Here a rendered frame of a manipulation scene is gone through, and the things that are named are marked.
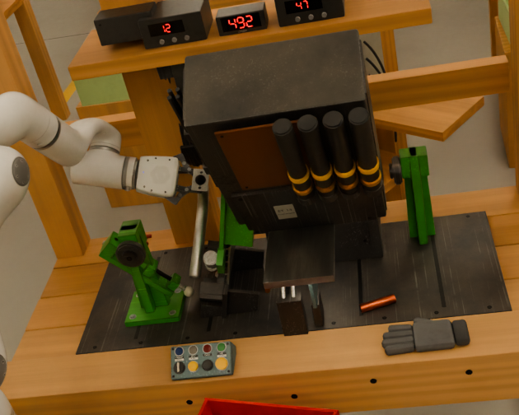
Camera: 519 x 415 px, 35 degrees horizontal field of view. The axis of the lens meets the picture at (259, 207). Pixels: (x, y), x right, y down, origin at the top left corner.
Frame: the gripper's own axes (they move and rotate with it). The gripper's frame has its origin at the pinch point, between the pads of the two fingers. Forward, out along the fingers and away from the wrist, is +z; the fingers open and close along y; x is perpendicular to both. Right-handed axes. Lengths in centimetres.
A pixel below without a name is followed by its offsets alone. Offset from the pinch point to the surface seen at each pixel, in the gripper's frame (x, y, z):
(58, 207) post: 40, -5, -43
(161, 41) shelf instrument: -9.6, 31.9, -12.6
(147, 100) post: 12.4, 23.1, -17.2
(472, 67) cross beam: 5, 41, 69
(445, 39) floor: 313, 176, 132
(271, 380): -6, -47, 23
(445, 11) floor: 346, 210, 138
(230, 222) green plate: -6.5, -10.5, 9.3
